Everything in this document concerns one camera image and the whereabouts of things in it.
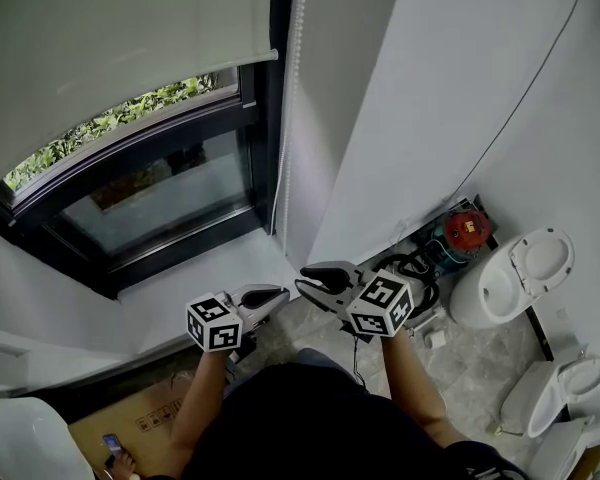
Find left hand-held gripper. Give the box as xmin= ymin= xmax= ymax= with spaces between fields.
xmin=185 ymin=283 xmax=292 ymax=365

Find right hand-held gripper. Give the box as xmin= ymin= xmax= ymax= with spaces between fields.
xmin=294 ymin=260 xmax=415 ymax=339

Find white bead pull chain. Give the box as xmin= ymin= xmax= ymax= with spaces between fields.
xmin=269 ymin=0 xmax=311 ymax=239

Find beige roller blind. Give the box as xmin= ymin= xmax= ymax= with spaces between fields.
xmin=0 ymin=0 xmax=280 ymax=197

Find person's left forearm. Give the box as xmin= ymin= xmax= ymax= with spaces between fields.
xmin=169 ymin=350 xmax=231 ymax=467

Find person's right forearm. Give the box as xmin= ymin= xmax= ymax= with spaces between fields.
xmin=382 ymin=327 xmax=469 ymax=449

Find person's blue jeans leg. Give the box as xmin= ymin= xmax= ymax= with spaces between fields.
xmin=294 ymin=347 xmax=351 ymax=377

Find white plastic rod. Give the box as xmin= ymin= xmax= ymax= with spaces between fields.
xmin=412 ymin=307 xmax=447 ymax=330

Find white toilet with raised lid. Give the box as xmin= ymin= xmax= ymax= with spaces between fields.
xmin=449 ymin=226 xmax=576 ymax=330

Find red topped vacuum cleaner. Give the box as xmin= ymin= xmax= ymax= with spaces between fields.
xmin=427 ymin=210 xmax=494 ymax=272

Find person's black shirt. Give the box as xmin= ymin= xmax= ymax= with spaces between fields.
xmin=144 ymin=362 xmax=529 ymax=480

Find closed brown cardboard box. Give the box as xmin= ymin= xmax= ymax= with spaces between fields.
xmin=68 ymin=377 xmax=199 ymax=480

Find white toilet with open seat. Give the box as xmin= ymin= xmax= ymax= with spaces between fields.
xmin=499 ymin=356 xmax=600 ymax=439

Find white plastic basin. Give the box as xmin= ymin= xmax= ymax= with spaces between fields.
xmin=0 ymin=396 xmax=95 ymax=480

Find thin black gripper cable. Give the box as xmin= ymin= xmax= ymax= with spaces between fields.
xmin=349 ymin=332 xmax=369 ymax=389

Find coiled black hose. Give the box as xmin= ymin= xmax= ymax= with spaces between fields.
xmin=387 ymin=252 xmax=441 ymax=319

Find black window frame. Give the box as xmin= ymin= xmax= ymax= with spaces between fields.
xmin=0 ymin=62 xmax=291 ymax=299

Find thin black wall cable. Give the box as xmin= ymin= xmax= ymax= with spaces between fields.
xmin=442 ymin=0 xmax=591 ymax=204

